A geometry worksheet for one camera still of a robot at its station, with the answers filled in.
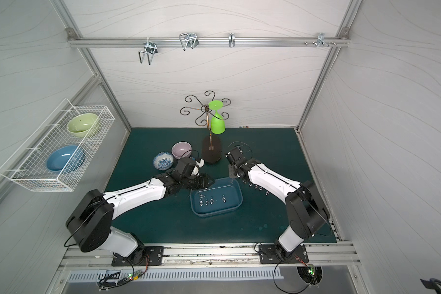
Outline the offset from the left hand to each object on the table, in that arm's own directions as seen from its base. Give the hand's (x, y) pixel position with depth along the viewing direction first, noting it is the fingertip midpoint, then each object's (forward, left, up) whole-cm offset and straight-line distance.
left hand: (213, 183), depth 83 cm
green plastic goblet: (+28, -1, +11) cm, 30 cm away
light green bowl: (+13, +55, +23) cm, 61 cm away
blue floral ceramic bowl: (+18, +30, -9) cm, 36 cm away
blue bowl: (-3, +53, +21) cm, 57 cm away
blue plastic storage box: (-2, -5, -9) cm, 11 cm away
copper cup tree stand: (+29, +3, -8) cm, 30 cm away
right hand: (+9, -11, -1) cm, 15 cm away
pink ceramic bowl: (+25, +21, -7) cm, 33 cm away
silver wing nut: (+3, -24, -11) cm, 26 cm away
